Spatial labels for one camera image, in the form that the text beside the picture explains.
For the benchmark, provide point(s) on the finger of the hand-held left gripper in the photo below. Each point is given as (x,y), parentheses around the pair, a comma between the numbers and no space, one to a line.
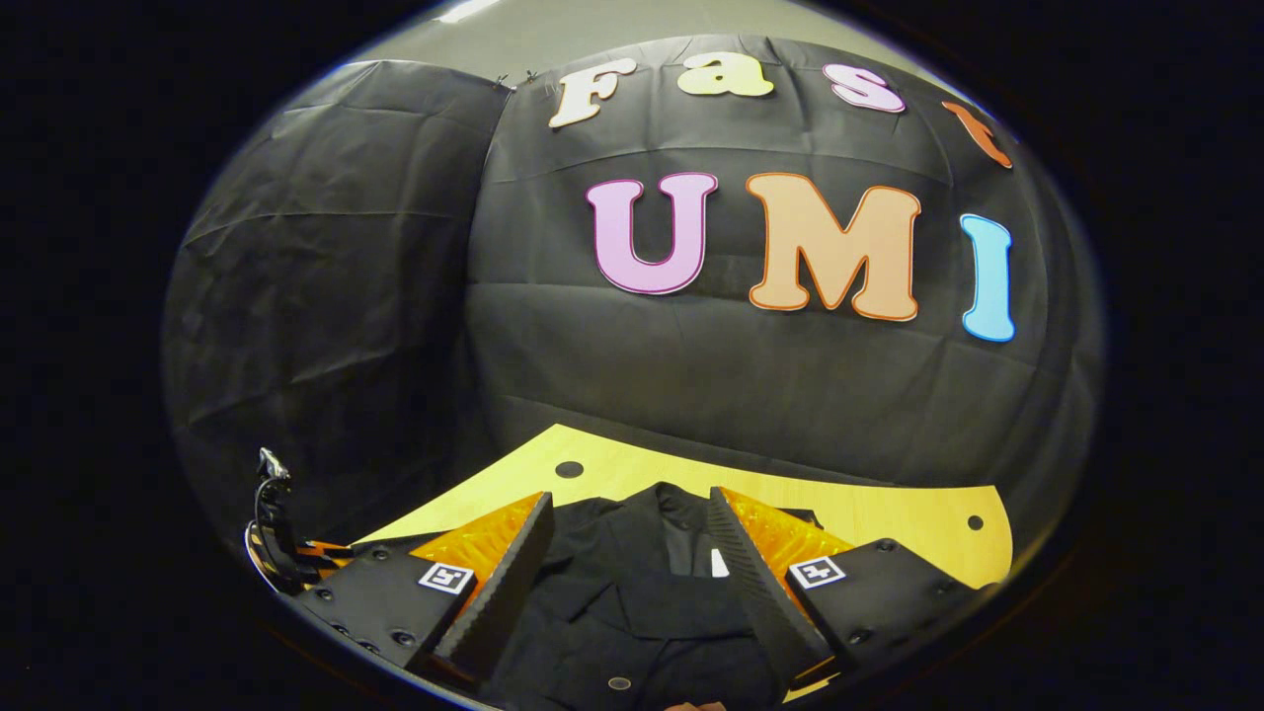
(321,558)

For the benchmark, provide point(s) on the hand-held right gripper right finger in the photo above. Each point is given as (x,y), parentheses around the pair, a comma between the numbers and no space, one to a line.
(760,602)

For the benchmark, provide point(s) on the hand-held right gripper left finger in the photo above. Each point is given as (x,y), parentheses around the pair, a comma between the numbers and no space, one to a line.
(509,592)

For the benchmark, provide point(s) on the black button shirt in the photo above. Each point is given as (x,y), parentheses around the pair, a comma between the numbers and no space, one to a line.
(632,612)

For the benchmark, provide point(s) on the black backdrop cloth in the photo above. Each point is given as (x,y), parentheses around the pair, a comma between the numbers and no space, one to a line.
(691,375)

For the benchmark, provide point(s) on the white ceiling light panel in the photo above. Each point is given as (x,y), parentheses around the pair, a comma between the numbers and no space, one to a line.
(464,10)

